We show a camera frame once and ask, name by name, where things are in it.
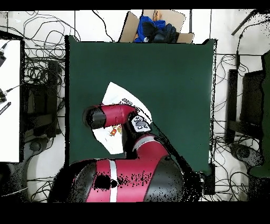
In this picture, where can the white towel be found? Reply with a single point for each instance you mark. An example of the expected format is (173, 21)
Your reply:
(118, 93)

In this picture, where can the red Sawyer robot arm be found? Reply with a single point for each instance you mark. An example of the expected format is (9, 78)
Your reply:
(130, 175)

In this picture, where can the dark green table cloth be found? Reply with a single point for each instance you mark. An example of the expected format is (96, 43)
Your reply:
(168, 84)

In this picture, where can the brown cardboard box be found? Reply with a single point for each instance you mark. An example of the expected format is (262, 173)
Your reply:
(128, 29)

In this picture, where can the dark navy garment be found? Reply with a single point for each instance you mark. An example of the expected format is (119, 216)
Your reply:
(166, 33)

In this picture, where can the blue garment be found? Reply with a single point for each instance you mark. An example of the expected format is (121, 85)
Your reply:
(145, 20)

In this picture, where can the black box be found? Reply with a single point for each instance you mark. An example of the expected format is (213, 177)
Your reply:
(209, 181)

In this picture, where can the white desk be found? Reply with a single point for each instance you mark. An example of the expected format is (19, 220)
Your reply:
(10, 126)

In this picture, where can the black labelled bar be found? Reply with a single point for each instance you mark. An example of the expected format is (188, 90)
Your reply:
(5, 108)

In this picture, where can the black device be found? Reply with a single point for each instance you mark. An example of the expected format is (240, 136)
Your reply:
(2, 58)
(2, 97)

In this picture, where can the black rod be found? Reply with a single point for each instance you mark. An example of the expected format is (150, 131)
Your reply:
(244, 22)

